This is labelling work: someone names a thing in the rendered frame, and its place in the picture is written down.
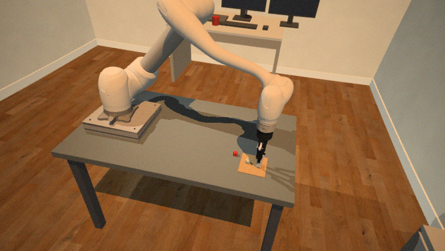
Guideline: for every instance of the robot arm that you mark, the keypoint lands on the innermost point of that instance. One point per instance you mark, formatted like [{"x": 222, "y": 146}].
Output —
[{"x": 117, "y": 87}]

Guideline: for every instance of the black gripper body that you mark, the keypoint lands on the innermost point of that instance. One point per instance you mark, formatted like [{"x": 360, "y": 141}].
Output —
[{"x": 263, "y": 137}]

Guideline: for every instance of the orange flat mat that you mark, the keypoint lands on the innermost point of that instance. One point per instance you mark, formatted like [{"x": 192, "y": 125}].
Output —
[{"x": 251, "y": 168}]

